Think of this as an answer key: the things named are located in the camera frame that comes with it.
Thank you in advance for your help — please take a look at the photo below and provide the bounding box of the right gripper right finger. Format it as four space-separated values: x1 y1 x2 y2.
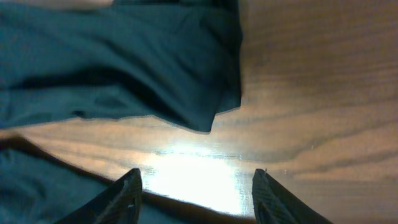
252 169 331 224

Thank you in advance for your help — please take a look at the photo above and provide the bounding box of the black leggings red waistband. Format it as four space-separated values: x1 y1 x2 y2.
1 1 242 223

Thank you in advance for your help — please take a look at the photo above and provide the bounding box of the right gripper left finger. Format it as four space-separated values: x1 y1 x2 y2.
56 168 142 224

